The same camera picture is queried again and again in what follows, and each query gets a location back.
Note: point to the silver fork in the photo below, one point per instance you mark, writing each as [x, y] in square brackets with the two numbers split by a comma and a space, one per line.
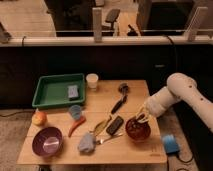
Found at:
[101, 141]

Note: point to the black office chair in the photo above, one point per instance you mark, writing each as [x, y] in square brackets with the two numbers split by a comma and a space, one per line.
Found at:
[111, 18]

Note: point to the green plastic tray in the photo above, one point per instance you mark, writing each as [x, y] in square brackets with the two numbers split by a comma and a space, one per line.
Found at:
[52, 91]

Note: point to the red chili pepper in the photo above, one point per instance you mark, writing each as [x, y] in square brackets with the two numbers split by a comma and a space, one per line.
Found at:
[75, 125]

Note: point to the blue plastic cup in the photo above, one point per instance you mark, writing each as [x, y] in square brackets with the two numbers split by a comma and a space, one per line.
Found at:
[75, 112]

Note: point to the blue sponge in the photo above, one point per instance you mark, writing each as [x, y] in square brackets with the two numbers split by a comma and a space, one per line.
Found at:
[73, 92]

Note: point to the red apple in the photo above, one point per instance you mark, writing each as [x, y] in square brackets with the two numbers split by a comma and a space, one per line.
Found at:
[39, 118]

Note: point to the black rectangular block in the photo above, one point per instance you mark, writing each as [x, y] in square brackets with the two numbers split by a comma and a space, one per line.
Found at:
[115, 125]

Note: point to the dark red grape bunch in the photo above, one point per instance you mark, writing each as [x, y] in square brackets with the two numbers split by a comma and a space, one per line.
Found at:
[137, 129]

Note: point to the purple bowl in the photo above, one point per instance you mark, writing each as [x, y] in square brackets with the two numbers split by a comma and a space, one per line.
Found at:
[47, 142]

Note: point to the red bowl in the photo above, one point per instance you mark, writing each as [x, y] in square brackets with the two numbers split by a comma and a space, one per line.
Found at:
[136, 139]

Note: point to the blue tape roll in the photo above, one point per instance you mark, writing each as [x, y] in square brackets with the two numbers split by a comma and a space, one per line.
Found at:
[170, 144]

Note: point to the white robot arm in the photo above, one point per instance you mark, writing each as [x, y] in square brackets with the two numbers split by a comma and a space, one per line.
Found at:
[179, 87]

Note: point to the blue crumpled cloth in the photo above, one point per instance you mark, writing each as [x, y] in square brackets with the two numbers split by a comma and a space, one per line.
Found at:
[87, 143]

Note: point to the white paper cup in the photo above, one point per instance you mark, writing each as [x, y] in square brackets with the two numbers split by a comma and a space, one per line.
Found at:
[92, 80]

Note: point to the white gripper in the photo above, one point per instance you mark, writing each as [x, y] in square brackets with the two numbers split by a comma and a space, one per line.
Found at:
[153, 105]

